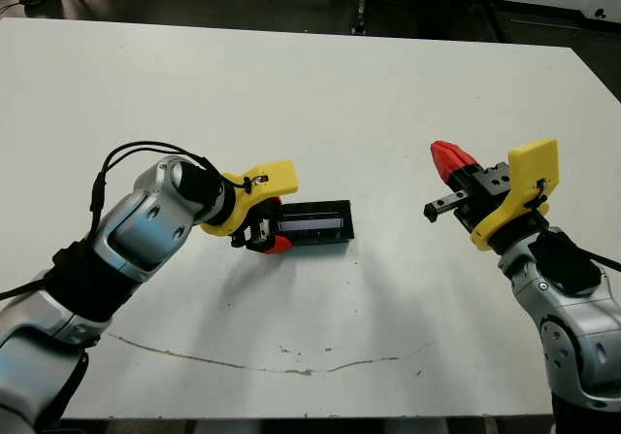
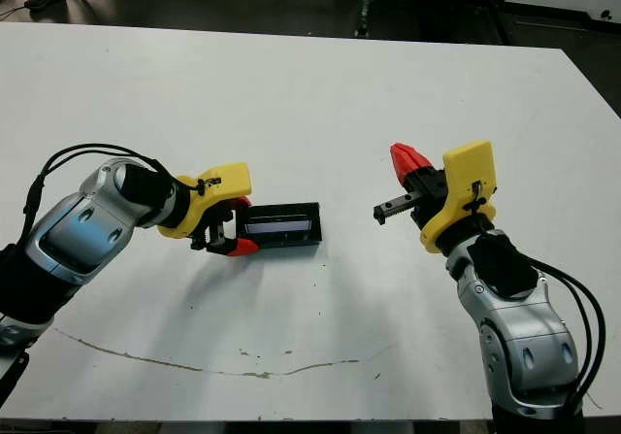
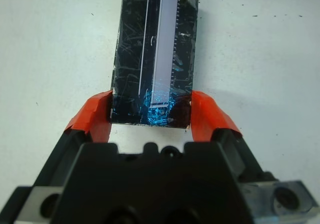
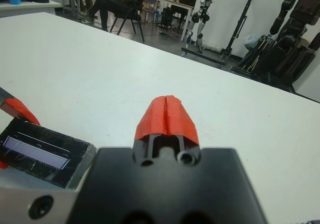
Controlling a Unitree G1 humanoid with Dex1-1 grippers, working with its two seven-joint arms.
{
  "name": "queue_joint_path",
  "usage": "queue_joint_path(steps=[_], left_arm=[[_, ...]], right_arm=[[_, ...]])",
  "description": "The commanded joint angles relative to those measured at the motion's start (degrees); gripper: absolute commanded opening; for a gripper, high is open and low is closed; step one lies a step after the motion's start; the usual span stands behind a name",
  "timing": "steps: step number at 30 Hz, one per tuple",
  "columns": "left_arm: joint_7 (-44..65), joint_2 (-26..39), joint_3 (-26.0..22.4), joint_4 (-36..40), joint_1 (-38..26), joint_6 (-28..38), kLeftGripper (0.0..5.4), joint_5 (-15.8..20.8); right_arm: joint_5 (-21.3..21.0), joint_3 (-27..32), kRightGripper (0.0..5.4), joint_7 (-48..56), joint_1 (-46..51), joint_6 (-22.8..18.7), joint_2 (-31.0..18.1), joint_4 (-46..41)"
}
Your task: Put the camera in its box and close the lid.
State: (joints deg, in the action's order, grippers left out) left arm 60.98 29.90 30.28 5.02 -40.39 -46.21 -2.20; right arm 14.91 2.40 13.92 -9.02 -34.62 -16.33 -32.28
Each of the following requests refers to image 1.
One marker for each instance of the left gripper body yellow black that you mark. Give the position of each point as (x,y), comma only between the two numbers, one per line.
(271,176)

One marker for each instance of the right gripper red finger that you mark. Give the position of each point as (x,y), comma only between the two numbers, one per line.
(444,162)
(466,158)

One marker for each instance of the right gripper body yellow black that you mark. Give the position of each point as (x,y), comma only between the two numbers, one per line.
(531,172)

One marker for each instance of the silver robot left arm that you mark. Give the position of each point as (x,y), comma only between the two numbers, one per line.
(140,225)

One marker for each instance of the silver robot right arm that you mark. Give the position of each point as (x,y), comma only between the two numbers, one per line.
(567,317)

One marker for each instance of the black metal stand pole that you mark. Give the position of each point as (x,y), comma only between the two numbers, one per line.
(360,11)

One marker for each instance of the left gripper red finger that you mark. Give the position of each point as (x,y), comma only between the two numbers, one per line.
(280,244)

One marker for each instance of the glossy black box lid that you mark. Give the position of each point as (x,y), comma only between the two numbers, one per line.
(315,223)

